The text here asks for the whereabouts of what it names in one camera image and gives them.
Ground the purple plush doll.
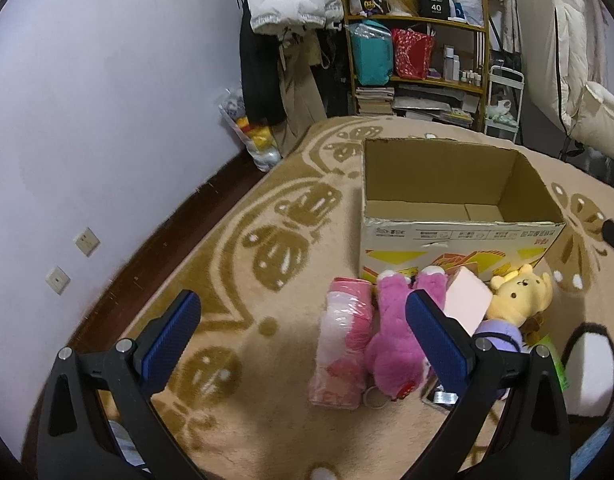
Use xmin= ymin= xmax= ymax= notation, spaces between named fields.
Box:
xmin=473 ymin=318 xmax=523 ymax=401

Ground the green tissue pack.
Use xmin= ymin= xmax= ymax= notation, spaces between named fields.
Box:
xmin=537 ymin=335 xmax=569 ymax=391

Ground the black tissue pack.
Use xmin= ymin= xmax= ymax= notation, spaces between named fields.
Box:
xmin=421 ymin=377 xmax=459 ymax=414

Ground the yellow Pooh plush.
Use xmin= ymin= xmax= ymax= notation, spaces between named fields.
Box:
xmin=486 ymin=264 xmax=553 ymax=328

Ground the pink square plush cushion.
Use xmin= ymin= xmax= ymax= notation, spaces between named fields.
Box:
xmin=444 ymin=266 xmax=492 ymax=336

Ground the pink plush bear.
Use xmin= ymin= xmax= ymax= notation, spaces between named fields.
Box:
xmin=364 ymin=266 xmax=448 ymax=400

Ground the pink towel roll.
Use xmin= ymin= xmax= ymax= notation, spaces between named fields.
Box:
xmin=309 ymin=278 xmax=373 ymax=410

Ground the open cardboard box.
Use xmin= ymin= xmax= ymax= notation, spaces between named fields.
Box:
xmin=359 ymin=138 xmax=565 ymax=282

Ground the beige patterned carpet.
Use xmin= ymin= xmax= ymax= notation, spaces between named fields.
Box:
xmin=102 ymin=117 xmax=614 ymax=479

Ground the white trolley cart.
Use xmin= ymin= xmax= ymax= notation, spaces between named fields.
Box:
xmin=484 ymin=65 xmax=525 ymax=143

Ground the white duvet on rack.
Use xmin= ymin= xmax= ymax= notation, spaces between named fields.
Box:
xmin=515 ymin=0 xmax=614 ymax=161

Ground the red gift bag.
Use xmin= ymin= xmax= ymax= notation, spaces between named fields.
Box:
xmin=392 ymin=28 xmax=435 ymax=79

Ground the wooden shelf unit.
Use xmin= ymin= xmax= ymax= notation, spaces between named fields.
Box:
xmin=342 ymin=0 xmax=490 ymax=131

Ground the stack of books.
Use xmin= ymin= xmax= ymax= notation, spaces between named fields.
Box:
xmin=356 ymin=87 xmax=395 ymax=116

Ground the black box marked 40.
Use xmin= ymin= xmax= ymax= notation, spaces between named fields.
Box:
xmin=418 ymin=0 xmax=450 ymax=21

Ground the teal bag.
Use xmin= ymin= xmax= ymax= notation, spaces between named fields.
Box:
xmin=348 ymin=20 xmax=394 ymax=86

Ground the beige hanging coat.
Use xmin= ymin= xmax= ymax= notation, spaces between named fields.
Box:
xmin=272 ymin=30 xmax=326 ymax=157

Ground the plastic bag of toys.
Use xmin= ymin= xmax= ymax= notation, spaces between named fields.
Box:
xmin=218 ymin=88 xmax=282 ymax=172

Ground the black hanging coat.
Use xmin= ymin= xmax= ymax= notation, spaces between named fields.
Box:
xmin=240 ymin=0 xmax=286 ymax=127

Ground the lower wall socket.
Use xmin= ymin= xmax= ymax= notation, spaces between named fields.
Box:
xmin=45 ymin=266 xmax=70 ymax=295

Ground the wall socket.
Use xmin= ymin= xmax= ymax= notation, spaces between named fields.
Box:
xmin=74 ymin=228 xmax=101 ymax=257
xmin=45 ymin=266 xmax=70 ymax=295

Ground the upper wall socket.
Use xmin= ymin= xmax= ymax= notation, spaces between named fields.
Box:
xmin=74 ymin=228 xmax=101 ymax=257

